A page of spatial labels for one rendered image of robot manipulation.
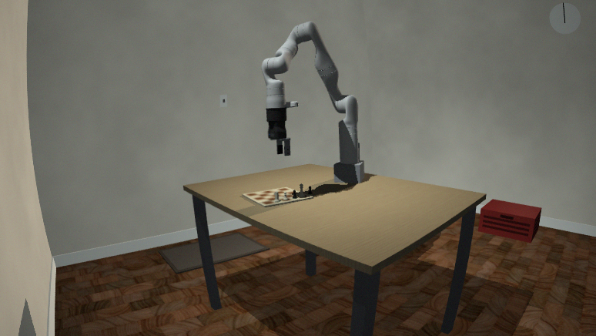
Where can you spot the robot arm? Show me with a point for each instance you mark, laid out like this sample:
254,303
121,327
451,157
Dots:
326,67

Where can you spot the brown and cream chessboard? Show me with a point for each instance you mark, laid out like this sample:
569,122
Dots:
266,198

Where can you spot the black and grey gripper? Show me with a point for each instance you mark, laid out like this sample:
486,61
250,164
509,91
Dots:
276,106

